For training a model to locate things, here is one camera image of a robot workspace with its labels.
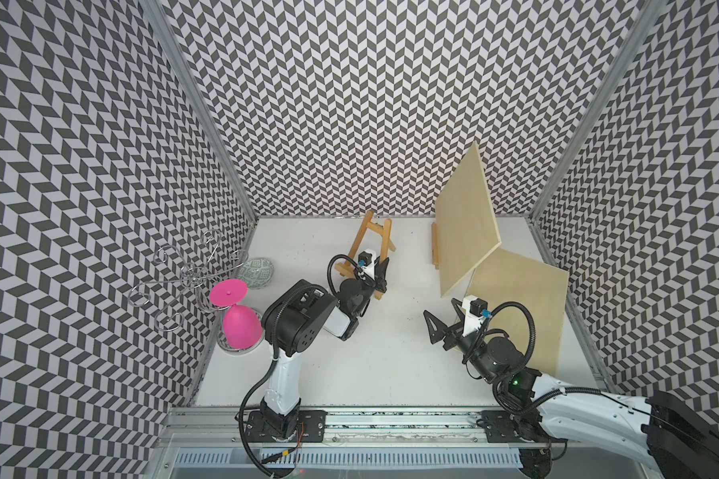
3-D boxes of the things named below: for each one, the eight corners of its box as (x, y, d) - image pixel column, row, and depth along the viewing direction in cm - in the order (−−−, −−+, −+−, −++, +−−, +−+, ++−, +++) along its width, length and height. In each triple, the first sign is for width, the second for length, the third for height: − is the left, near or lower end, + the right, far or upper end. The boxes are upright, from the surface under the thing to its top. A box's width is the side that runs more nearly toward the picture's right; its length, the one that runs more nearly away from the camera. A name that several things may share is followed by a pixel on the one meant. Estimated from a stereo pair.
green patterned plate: (240, 289, 100) (235, 281, 96) (248, 266, 106) (243, 257, 102) (270, 289, 100) (266, 281, 96) (276, 266, 106) (272, 257, 102)
